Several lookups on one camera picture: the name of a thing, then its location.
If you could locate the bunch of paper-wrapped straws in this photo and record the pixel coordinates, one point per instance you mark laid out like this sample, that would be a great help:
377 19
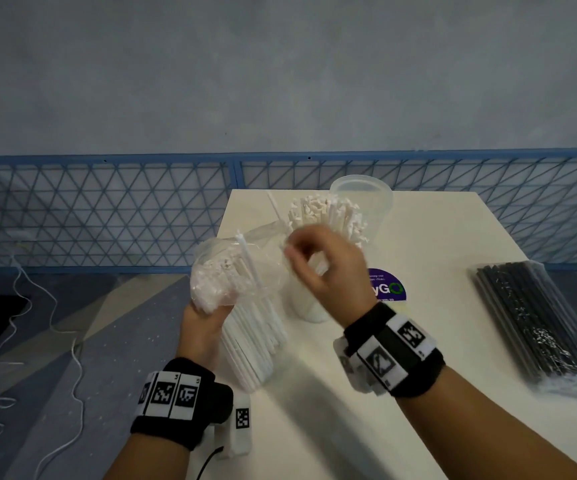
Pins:
331 212

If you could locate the round purple sticker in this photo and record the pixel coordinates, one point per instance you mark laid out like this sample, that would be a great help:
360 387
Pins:
391 289

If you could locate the person's right fingers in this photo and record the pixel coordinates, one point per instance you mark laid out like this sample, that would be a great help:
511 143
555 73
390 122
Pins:
304 244

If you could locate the person's right forearm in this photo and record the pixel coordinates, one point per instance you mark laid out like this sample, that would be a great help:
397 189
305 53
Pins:
483 429

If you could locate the single white straw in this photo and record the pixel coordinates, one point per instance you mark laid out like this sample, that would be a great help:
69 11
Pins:
274 208
249 262

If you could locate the person's left forearm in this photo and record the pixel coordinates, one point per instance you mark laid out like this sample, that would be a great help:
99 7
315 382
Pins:
151 459

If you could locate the blue mesh fence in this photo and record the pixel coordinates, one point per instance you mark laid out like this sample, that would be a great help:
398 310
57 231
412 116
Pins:
118 214

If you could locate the person's left hand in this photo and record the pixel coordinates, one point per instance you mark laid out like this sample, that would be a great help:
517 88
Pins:
199 332

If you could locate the clear plastic cup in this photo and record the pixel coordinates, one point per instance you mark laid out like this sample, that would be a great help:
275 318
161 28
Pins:
308 302

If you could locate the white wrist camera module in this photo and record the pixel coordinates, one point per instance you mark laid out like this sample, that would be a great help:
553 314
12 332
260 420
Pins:
239 424

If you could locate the person's right hand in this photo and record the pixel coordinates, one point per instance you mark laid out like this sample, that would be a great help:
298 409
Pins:
336 274

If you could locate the clear plastic straw bag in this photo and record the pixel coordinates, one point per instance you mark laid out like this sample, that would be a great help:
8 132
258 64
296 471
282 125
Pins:
228 274

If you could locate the pack of black straws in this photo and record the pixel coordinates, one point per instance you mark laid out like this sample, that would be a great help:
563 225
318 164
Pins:
538 324

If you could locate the pile of long white straws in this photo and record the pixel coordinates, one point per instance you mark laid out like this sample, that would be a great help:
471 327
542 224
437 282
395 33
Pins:
253 339

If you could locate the empty clear plastic container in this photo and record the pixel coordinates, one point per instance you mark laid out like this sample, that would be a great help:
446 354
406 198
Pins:
368 194

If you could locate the black marker wristband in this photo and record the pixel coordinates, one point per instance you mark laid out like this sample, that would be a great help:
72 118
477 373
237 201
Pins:
393 352
173 394

